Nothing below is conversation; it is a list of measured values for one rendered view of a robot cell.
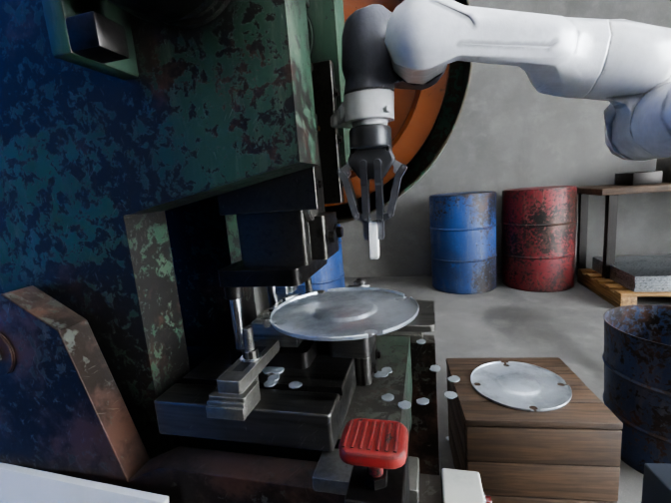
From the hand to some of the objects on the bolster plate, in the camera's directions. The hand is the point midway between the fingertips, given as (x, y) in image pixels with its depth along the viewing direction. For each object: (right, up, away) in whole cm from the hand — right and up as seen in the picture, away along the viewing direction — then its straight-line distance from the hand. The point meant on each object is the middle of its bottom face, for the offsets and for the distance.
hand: (373, 240), depth 68 cm
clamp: (-21, -25, -8) cm, 34 cm away
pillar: (-25, -21, +2) cm, 33 cm away
